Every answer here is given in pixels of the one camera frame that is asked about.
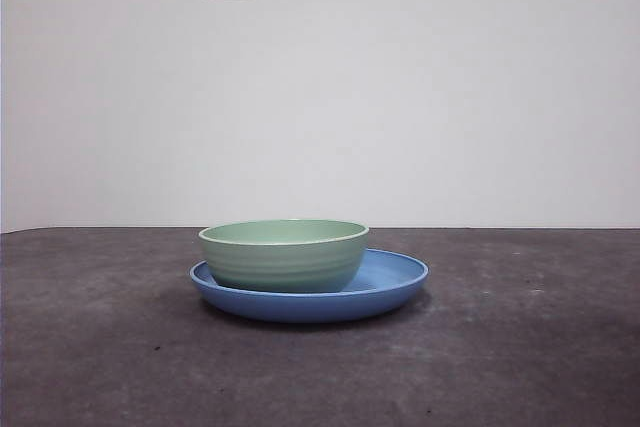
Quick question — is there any blue round plate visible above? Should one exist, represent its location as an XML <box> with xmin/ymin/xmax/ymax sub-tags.
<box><xmin>189</xmin><ymin>248</ymin><xmax>430</xmax><ymax>324</ymax></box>

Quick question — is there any green ribbed bowl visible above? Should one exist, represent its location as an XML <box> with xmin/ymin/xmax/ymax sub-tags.
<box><xmin>198</xmin><ymin>218</ymin><xmax>371</xmax><ymax>294</ymax></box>

